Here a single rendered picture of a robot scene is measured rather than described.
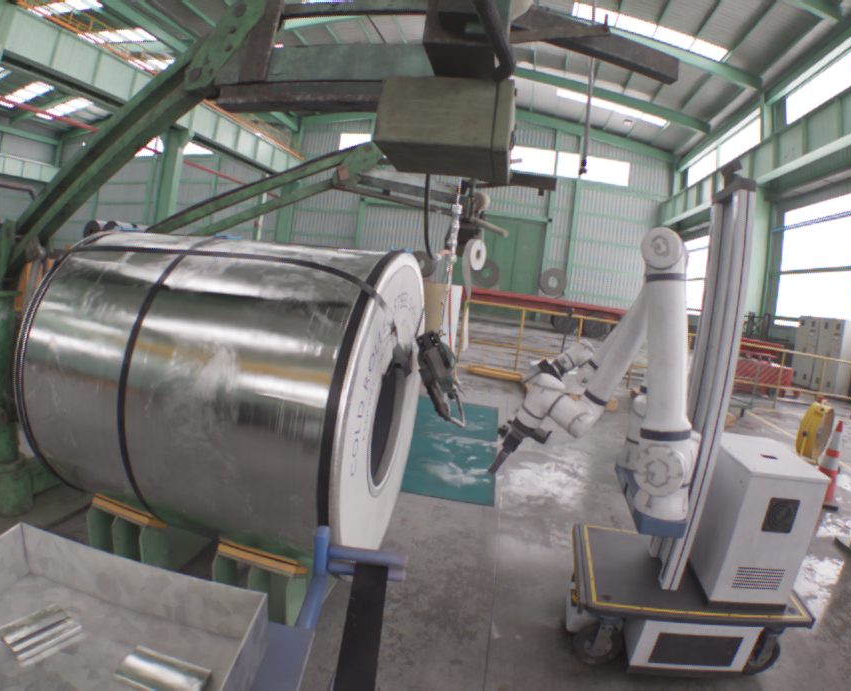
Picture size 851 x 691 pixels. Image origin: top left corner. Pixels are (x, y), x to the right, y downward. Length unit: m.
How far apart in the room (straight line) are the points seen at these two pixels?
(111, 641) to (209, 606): 0.08
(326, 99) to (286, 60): 0.18
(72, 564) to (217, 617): 0.13
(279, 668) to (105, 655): 0.12
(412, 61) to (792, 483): 1.70
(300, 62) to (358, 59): 0.15
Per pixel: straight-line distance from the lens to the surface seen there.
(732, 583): 1.96
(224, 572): 1.99
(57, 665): 0.39
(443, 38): 0.75
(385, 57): 1.30
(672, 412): 1.47
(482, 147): 0.75
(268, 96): 1.37
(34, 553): 0.47
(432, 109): 0.78
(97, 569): 0.43
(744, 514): 1.84
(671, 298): 1.45
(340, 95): 1.29
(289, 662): 0.39
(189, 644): 0.40
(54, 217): 2.06
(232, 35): 1.52
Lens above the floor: 1.27
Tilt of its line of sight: 7 degrees down
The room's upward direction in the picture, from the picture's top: 7 degrees clockwise
